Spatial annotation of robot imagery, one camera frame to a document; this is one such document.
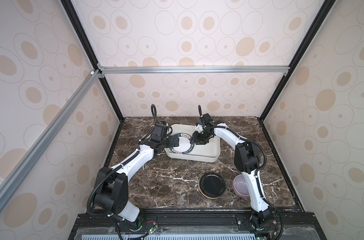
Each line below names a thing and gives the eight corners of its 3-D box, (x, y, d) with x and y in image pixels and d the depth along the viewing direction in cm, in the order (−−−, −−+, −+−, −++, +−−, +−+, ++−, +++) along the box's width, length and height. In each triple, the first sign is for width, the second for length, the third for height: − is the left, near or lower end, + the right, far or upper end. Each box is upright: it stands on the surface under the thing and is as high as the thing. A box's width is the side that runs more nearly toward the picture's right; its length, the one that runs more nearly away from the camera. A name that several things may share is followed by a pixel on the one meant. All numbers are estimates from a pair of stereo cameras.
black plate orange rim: (199, 198, 83) (200, 196, 80) (198, 175, 92) (198, 172, 89) (226, 198, 83) (227, 196, 80) (222, 175, 92) (223, 172, 89)
